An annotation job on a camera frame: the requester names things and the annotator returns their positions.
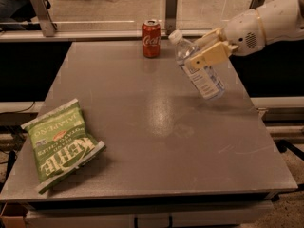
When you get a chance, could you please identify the left metal bracket post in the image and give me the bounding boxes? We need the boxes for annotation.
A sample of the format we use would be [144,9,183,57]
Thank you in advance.
[30,0,56,37]

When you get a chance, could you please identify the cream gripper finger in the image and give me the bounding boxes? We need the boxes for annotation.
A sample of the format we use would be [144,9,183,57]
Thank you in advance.
[185,41,238,69]
[194,28,226,49]

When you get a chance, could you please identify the middle metal bracket post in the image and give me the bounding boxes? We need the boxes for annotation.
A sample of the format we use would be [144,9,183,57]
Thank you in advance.
[164,0,178,35]

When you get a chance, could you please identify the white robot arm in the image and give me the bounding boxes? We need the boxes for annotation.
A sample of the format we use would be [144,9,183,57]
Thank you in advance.
[185,0,304,69]

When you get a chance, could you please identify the blue label plastic water bottle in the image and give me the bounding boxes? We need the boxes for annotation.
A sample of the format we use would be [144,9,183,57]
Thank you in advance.
[169,30,225,100]

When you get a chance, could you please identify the red Coca-Cola can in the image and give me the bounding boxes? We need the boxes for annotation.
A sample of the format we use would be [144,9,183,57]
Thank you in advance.
[142,19,161,58]

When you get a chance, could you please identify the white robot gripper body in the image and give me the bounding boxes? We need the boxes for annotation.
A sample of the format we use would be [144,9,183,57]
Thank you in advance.
[223,9,266,56]

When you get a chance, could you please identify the cardboard box under table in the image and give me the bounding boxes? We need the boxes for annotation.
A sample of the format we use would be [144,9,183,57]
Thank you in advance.
[0,203,28,228]

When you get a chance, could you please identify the green jalapeno chips bag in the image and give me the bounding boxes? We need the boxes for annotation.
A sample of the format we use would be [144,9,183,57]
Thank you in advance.
[22,99,106,194]

